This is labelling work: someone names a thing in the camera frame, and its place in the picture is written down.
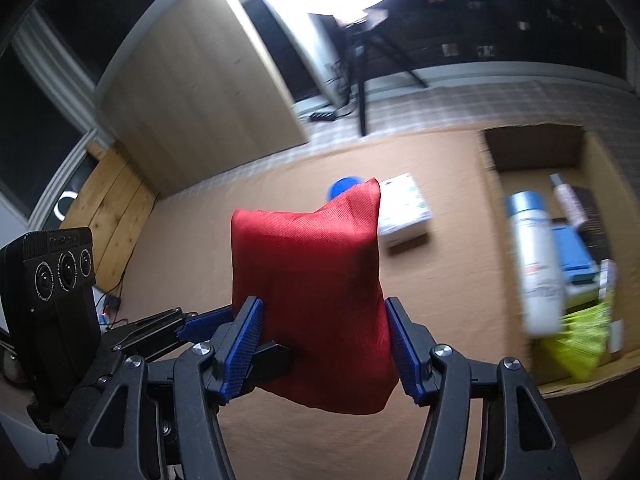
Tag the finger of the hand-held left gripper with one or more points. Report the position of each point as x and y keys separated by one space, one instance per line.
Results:
x=272 y=365
x=200 y=325

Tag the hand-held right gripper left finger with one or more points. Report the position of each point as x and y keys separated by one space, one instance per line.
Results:
x=245 y=345

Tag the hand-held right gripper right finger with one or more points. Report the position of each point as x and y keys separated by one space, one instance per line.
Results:
x=405 y=345

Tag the red fabric pouch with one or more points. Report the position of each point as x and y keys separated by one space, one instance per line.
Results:
x=310 y=270

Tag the white bottle with blue cap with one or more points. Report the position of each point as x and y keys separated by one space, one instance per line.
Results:
x=535 y=260

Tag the yellow shuttlecock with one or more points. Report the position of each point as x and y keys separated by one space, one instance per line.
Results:
x=585 y=340

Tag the blue plastic holder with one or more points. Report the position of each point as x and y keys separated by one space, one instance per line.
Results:
x=575 y=252

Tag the small pale bottle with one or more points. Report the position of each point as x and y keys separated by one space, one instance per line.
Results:
x=565 y=195

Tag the cardboard box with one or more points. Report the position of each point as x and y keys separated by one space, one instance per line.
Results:
x=530 y=155

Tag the power strip with red light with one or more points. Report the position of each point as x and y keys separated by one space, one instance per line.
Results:
x=110 y=310

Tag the wooden boards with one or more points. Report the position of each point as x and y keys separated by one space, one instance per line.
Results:
x=110 y=210

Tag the white printed tissue pack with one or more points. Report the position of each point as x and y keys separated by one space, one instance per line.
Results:
x=405 y=210

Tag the blue round lid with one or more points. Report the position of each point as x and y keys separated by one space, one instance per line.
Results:
x=342 y=187

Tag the wooden cabinet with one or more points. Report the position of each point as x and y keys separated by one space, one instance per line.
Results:
x=200 y=100

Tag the black power strip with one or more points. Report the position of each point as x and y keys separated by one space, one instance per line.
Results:
x=322 y=115

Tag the black tripod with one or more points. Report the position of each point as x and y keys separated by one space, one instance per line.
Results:
x=361 y=90

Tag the white framed panel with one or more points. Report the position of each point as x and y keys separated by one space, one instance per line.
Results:
x=310 y=55

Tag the white window frame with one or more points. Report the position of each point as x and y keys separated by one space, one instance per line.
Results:
x=60 y=170

